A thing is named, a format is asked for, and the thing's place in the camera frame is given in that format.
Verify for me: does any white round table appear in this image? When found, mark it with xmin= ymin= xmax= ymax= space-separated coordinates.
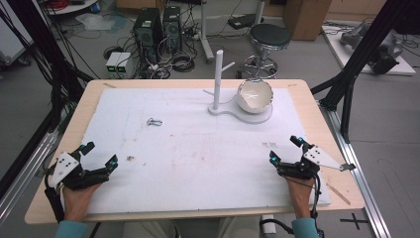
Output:
xmin=42 ymin=0 xmax=101 ymax=17

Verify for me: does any large black computer tower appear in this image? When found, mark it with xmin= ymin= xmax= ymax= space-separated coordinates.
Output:
xmin=133 ymin=7 xmax=164 ymax=64

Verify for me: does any white eggshell-shaped bowl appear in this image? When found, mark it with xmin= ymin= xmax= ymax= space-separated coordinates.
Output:
xmin=236 ymin=78 xmax=274 ymax=115

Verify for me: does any white table leg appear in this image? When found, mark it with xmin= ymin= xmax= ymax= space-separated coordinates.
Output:
xmin=197 ymin=0 xmax=216 ymax=64

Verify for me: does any thin wooden stick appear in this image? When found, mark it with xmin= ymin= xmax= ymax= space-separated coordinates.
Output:
xmin=326 ymin=182 xmax=353 ymax=206

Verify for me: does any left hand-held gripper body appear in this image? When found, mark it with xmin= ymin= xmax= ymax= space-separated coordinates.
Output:
xmin=49 ymin=151 xmax=110 ymax=191

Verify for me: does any white foam mat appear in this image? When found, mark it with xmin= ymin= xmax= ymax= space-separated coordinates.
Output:
xmin=80 ymin=86 xmax=332 ymax=215

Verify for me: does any coil of black cables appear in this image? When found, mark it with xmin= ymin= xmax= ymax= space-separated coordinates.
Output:
xmin=170 ymin=53 xmax=196 ymax=73

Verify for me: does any person's right hand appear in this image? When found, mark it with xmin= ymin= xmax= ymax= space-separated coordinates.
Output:
xmin=285 ymin=177 xmax=317 ymax=220

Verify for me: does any aluminium rail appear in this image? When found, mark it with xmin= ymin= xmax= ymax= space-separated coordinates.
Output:
xmin=319 ymin=100 xmax=393 ymax=238
xmin=0 ymin=131 xmax=59 ymax=226

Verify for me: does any flat black box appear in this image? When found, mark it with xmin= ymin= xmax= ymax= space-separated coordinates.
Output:
xmin=227 ymin=13 xmax=265 ymax=31

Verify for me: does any clear plastic bag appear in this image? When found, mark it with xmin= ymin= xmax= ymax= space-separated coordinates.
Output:
xmin=74 ymin=12 xmax=117 ymax=33

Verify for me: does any black round stool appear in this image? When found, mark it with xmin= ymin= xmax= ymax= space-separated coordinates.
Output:
xmin=242 ymin=23 xmax=292 ymax=80

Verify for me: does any white tree-shaped jewellery stand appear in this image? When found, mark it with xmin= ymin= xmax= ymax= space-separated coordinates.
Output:
xmin=202 ymin=49 xmax=274 ymax=125

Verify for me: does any black metal frame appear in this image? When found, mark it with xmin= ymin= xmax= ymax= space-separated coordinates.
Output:
xmin=310 ymin=0 xmax=420 ymax=144
xmin=0 ymin=0 xmax=95 ymax=199

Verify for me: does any white board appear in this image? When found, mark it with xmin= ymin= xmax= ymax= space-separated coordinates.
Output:
xmin=321 ymin=21 xmax=417 ymax=76

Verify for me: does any small black computer tower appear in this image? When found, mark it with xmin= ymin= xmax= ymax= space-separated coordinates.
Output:
xmin=161 ymin=5 xmax=183 ymax=52

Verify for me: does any white power supply box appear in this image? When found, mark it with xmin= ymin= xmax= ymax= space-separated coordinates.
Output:
xmin=115 ymin=52 xmax=133 ymax=79
xmin=105 ymin=52 xmax=123 ymax=79

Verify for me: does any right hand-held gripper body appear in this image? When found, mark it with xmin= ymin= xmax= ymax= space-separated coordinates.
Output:
xmin=276 ymin=145 xmax=358 ymax=181

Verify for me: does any person's left hand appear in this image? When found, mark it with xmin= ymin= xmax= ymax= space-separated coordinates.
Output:
xmin=61 ymin=182 xmax=102 ymax=222

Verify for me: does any grey machine part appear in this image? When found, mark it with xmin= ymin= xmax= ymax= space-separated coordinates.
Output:
xmin=339 ymin=22 xmax=404 ymax=75

